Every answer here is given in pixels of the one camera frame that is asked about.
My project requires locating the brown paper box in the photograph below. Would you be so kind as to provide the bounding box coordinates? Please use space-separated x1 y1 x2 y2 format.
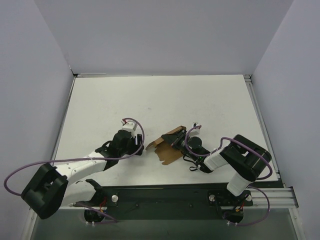
145 136 183 166

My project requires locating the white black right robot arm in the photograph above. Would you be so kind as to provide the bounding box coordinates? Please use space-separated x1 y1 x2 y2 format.
161 129 273 197

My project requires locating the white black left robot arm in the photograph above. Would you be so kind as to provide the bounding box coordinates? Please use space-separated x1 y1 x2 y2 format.
21 129 145 220

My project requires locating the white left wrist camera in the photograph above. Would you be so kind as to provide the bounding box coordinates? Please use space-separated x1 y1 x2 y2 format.
122 121 137 132

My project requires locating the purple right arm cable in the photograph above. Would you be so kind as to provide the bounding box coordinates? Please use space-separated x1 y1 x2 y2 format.
185 126 274 181

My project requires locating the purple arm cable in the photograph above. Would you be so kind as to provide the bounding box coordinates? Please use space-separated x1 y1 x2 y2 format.
3 117 146 197
185 126 274 181

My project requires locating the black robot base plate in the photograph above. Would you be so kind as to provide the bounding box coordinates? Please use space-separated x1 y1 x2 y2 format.
83 183 253 221

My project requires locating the aluminium table edge rail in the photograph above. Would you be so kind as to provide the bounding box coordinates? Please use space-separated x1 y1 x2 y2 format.
243 74 300 208

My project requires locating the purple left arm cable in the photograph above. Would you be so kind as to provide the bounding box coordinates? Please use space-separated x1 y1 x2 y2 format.
3 117 146 197

